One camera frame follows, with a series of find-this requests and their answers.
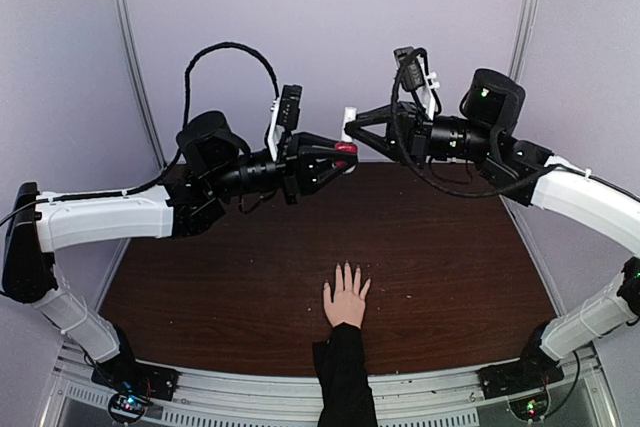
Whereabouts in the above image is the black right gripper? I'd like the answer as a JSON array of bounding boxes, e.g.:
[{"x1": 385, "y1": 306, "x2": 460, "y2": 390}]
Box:
[{"x1": 345, "y1": 99, "x2": 497, "y2": 168}]

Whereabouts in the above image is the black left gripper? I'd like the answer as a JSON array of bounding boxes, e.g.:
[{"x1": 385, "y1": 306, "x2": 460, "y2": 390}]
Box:
[{"x1": 208, "y1": 132, "x2": 360, "y2": 207}]

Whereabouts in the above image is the white nail polish cap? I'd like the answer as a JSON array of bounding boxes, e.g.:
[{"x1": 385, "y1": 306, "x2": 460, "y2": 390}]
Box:
[{"x1": 341, "y1": 106, "x2": 357, "y2": 143}]

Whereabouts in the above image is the red nail polish bottle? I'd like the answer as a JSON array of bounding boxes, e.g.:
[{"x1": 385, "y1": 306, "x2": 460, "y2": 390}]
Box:
[{"x1": 335, "y1": 142, "x2": 358, "y2": 155}]

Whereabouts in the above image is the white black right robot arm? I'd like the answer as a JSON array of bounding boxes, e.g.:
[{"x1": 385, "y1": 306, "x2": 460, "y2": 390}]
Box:
[{"x1": 343, "y1": 68, "x2": 639, "y2": 389}]

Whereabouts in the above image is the black sleeved forearm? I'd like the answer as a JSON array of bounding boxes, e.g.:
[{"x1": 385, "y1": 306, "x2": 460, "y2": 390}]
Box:
[{"x1": 312, "y1": 323, "x2": 378, "y2": 427}]

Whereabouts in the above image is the mannequin hand with long nails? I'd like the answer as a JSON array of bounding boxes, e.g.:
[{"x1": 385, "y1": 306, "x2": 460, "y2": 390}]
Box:
[{"x1": 322, "y1": 261, "x2": 371, "y2": 329}]

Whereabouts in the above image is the left round circuit board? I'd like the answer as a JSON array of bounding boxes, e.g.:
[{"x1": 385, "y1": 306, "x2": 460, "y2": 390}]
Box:
[{"x1": 107, "y1": 393, "x2": 153, "y2": 424}]

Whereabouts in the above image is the round circuit board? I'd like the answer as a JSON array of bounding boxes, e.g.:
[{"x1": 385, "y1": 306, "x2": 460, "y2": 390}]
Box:
[
  {"x1": 509, "y1": 393, "x2": 550, "y2": 422},
  {"x1": 107, "y1": 393, "x2": 153, "y2": 424}
]

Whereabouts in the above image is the right round circuit board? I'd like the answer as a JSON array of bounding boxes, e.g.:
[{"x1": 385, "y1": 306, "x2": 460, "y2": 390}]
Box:
[{"x1": 509, "y1": 393, "x2": 550, "y2": 422}]

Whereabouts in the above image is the black braided right cable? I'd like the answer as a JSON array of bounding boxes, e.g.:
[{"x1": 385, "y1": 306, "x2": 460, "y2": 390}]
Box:
[{"x1": 389, "y1": 49, "x2": 556, "y2": 197}]

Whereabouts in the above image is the black braided cable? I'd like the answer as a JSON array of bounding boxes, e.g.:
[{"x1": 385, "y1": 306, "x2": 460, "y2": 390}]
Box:
[
  {"x1": 144, "y1": 41, "x2": 280, "y2": 188},
  {"x1": 389, "y1": 49, "x2": 556, "y2": 197}
]

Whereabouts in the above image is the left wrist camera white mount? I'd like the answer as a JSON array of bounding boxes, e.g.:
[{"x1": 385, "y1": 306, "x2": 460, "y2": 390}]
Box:
[{"x1": 265, "y1": 84, "x2": 303, "y2": 161}]

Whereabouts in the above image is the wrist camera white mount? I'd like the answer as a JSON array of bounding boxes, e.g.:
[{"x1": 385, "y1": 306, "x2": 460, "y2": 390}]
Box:
[
  {"x1": 400, "y1": 48, "x2": 442, "y2": 120},
  {"x1": 265, "y1": 84, "x2": 303, "y2": 161}
]

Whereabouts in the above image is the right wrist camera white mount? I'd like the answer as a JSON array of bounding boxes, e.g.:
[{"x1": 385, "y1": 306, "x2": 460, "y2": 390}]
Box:
[{"x1": 400, "y1": 48, "x2": 442, "y2": 120}]

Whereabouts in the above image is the black braided left cable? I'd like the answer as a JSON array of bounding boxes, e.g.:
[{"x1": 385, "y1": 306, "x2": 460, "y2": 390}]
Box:
[{"x1": 144, "y1": 41, "x2": 280, "y2": 188}]

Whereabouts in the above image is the right aluminium corner post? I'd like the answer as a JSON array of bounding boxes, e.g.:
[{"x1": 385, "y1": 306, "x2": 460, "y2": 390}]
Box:
[{"x1": 508, "y1": 0, "x2": 540, "y2": 84}]

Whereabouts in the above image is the aluminium corner post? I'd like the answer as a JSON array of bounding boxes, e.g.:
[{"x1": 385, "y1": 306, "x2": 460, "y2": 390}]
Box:
[
  {"x1": 113, "y1": 0, "x2": 167, "y2": 169},
  {"x1": 508, "y1": 0, "x2": 540, "y2": 84}
]

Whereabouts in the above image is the aluminium front frame rail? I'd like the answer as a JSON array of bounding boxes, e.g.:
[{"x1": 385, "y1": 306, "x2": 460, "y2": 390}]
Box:
[{"x1": 35, "y1": 343, "x2": 620, "y2": 426}]

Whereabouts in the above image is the left aluminium corner post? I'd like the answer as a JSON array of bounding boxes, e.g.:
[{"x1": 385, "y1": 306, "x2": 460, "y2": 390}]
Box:
[{"x1": 113, "y1": 0, "x2": 167, "y2": 169}]

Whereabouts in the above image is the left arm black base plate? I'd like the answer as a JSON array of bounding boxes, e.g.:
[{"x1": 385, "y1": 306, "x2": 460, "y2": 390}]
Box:
[{"x1": 91, "y1": 357, "x2": 179, "y2": 401}]

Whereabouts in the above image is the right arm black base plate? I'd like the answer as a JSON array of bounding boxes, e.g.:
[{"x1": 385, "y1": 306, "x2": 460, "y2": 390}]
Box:
[{"x1": 477, "y1": 359, "x2": 565, "y2": 399}]

